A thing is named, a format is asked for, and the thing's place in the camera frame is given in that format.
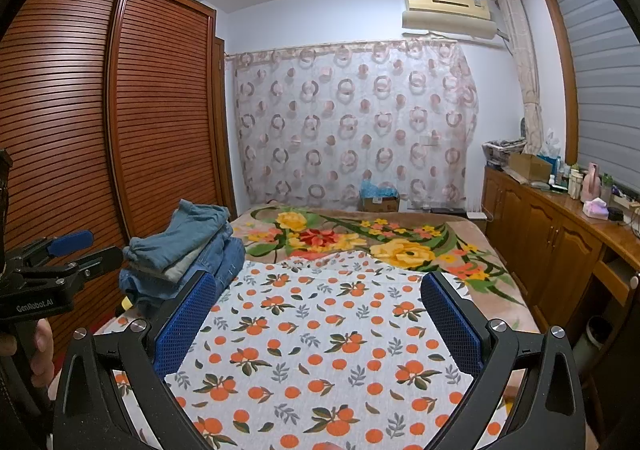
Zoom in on small printed cardboard box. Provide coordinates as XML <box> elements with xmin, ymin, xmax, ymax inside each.
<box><xmin>362</xmin><ymin>195</ymin><xmax>401</xmax><ymax>213</ymax></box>

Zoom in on dark waste bin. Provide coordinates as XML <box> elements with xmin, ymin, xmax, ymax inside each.
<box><xmin>570</xmin><ymin>315</ymin><xmax>615</xmax><ymax>362</ymax></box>

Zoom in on stack of newspapers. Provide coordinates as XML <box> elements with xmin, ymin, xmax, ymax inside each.
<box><xmin>482</xmin><ymin>139</ymin><xmax>527</xmax><ymax>166</ymax></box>

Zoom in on person's left hand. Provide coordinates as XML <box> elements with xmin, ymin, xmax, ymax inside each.
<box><xmin>30</xmin><ymin>319</ymin><xmax>55</xmax><ymax>388</ymax></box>

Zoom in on wooden slatted wardrobe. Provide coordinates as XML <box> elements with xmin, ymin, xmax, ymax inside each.
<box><xmin>0</xmin><ymin>0</ymin><xmax>238</xmax><ymax>361</ymax></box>

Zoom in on grey window blind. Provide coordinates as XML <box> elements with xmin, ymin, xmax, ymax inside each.
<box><xmin>550</xmin><ymin>0</ymin><xmax>640</xmax><ymax>196</ymax></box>

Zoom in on wooden window frame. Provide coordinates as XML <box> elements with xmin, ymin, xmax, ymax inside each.
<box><xmin>539</xmin><ymin>0</ymin><xmax>583</xmax><ymax>166</ymax></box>

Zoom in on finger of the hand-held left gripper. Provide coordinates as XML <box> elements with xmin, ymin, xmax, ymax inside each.
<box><xmin>14</xmin><ymin>246</ymin><xmax>124</xmax><ymax>291</ymax></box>
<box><xmin>6</xmin><ymin>229</ymin><xmax>95</xmax><ymax>275</ymax></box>

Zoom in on cream wall air conditioner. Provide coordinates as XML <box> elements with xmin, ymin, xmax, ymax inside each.
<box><xmin>401</xmin><ymin>0</ymin><xmax>501</xmax><ymax>42</ymax></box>

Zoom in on blue plastic bag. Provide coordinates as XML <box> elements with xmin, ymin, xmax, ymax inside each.
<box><xmin>361</xmin><ymin>180</ymin><xmax>398</xmax><ymax>201</ymax></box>

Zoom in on flat brown cardboard box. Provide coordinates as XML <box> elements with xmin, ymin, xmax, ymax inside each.
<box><xmin>507</xmin><ymin>152</ymin><xmax>551</xmax><ymax>183</ymax></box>

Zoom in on pink bottle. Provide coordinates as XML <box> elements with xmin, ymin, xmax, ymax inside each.
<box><xmin>582</xmin><ymin>162</ymin><xmax>601</xmax><ymax>203</ymax></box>

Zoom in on tied beige curtain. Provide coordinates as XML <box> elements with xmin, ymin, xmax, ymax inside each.
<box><xmin>496</xmin><ymin>0</ymin><xmax>545</xmax><ymax>156</ymax></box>

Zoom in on sheer ring-patterned curtain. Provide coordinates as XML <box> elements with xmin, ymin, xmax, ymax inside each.
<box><xmin>225</xmin><ymin>41</ymin><xmax>480</xmax><ymax>212</ymax></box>

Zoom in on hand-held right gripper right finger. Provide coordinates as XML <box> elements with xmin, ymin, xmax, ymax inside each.
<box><xmin>419</xmin><ymin>271</ymin><xmax>586</xmax><ymax>450</ymax></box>

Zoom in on orange-print white bedsheet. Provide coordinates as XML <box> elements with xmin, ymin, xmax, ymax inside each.
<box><xmin>95</xmin><ymin>250</ymin><xmax>531</xmax><ymax>450</ymax></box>

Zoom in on teal blue shorts pants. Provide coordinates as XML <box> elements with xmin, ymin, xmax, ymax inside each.
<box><xmin>122</xmin><ymin>200</ymin><xmax>233</xmax><ymax>271</ymax></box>

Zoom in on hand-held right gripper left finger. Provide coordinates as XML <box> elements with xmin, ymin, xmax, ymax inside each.
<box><xmin>52</xmin><ymin>270</ymin><xmax>218</xmax><ymax>450</ymax></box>

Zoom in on long wooden cabinet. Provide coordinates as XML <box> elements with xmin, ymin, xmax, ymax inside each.
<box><xmin>481</xmin><ymin>165</ymin><xmax>640</xmax><ymax>366</ymax></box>

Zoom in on folded blue denim jeans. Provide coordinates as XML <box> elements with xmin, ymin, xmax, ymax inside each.
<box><xmin>119</xmin><ymin>230</ymin><xmax>246</xmax><ymax>318</ymax></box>

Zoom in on floral brown blanket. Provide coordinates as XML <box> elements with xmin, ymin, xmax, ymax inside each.
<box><xmin>232</xmin><ymin>204</ymin><xmax>541</xmax><ymax>333</ymax></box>

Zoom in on folded grey-green pants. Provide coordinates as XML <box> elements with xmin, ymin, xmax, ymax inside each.
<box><xmin>160</xmin><ymin>242</ymin><xmax>213</xmax><ymax>283</ymax></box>

